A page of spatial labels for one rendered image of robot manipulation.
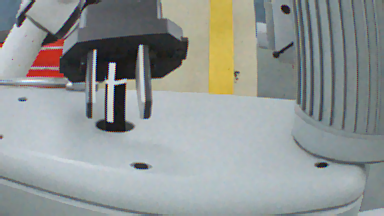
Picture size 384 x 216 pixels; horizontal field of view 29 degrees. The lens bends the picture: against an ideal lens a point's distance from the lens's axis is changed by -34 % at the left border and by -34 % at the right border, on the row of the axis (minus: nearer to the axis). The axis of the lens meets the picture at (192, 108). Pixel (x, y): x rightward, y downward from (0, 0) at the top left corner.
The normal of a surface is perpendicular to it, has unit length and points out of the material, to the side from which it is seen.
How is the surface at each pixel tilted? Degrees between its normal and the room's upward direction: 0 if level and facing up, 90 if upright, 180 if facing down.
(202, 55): 90
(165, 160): 0
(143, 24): 30
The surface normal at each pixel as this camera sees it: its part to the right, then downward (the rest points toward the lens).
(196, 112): 0.04, -0.96
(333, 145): -0.59, 0.21
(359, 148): -0.32, 0.25
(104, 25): 0.11, -0.69
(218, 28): -0.09, 0.28
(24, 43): 0.21, 0.37
